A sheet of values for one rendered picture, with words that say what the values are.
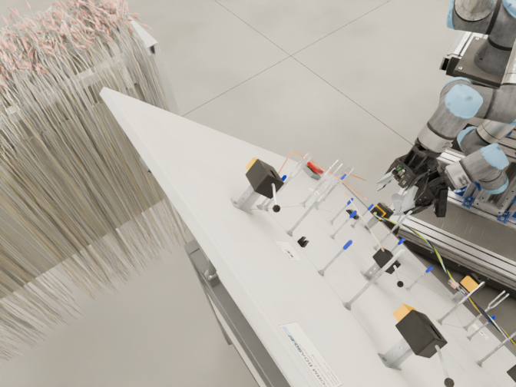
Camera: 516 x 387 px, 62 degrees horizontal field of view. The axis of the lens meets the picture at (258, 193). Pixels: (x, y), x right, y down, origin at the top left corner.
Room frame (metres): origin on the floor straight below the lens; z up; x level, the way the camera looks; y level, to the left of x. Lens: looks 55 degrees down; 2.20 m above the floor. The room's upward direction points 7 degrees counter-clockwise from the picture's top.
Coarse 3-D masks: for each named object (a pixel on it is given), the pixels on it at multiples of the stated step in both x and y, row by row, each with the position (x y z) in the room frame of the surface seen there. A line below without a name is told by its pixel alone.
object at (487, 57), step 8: (488, 40) 1.19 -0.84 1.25; (480, 48) 1.21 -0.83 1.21; (488, 48) 1.17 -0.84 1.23; (496, 48) 1.15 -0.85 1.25; (504, 48) 1.13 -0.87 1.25; (480, 56) 1.19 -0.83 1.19; (488, 56) 1.15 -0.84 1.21; (496, 56) 1.14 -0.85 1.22; (504, 56) 1.13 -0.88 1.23; (480, 64) 1.16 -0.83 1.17; (488, 64) 1.14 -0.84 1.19; (496, 64) 1.13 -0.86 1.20; (504, 64) 1.12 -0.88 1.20; (488, 72) 1.13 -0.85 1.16; (496, 72) 1.12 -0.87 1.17
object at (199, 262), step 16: (192, 240) 0.70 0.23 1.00; (192, 256) 0.65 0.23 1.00; (224, 288) 0.53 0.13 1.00; (224, 304) 0.48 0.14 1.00; (240, 320) 0.43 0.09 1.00; (240, 336) 0.39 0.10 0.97; (256, 336) 0.38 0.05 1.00; (256, 352) 0.33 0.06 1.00; (272, 368) 0.29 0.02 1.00; (272, 384) 0.25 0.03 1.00; (288, 384) 0.24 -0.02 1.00
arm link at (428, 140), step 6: (426, 126) 0.69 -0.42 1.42; (420, 132) 0.69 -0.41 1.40; (426, 132) 0.68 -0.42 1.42; (432, 132) 0.67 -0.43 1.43; (420, 138) 0.68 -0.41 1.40; (426, 138) 0.66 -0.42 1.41; (432, 138) 0.66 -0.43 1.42; (438, 138) 0.65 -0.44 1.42; (426, 144) 0.65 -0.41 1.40; (432, 144) 0.65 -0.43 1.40; (438, 144) 0.64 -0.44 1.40; (444, 144) 0.64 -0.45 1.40; (450, 144) 0.64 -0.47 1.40; (432, 150) 0.65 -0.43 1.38; (438, 150) 0.64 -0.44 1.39; (444, 150) 0.64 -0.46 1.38
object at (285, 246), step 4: (276, 240) 0.38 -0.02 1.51; (280, 240) 0.39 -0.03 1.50; (276, 244) 0.37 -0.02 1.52; (280, 244) 0.37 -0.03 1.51; (284, 244) 0.38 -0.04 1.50; (288, 244) 0.38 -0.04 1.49; (280, 248) 0.36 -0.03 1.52; (284, 248) 0.37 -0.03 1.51; (288, 248) 0.37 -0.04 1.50; (292, 248) 0.38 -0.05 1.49; (284, 252) 0.35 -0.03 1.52; (288, 252) 0.36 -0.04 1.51; (292, 252) 0.36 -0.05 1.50; (288, 256) 0.35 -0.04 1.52; (292, 256) 0.35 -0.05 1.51; (296, 256) 0.35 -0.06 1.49; (300, 260) 0.35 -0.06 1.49
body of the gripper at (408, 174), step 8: (416, 144) 0.67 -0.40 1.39; (408, 152) 0.66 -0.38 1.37; (416, 152) 0.65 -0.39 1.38; (424, 152) 0.64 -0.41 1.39; (432, 152) 0.64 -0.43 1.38; (400, 160) 0.66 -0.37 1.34; (408, 160) 0.66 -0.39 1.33; (416, 160) 0.65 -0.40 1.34; (424, 160) 0.65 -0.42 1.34; (392, 168) 0.67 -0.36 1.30; (400, 168) 0.65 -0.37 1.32; (408, 168) 0.63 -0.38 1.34; (416, 168) 0.63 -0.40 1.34; (424, 168) 0.65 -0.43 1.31; (392, 176) 0.65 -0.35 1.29; (400, 176) 0.64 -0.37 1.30; (408, 176) 0.62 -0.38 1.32; (416, 176) 0.61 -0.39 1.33; (424, 176) 0.64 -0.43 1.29; (400, 184) 0.62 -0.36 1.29; (408, 184) 0.62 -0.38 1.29
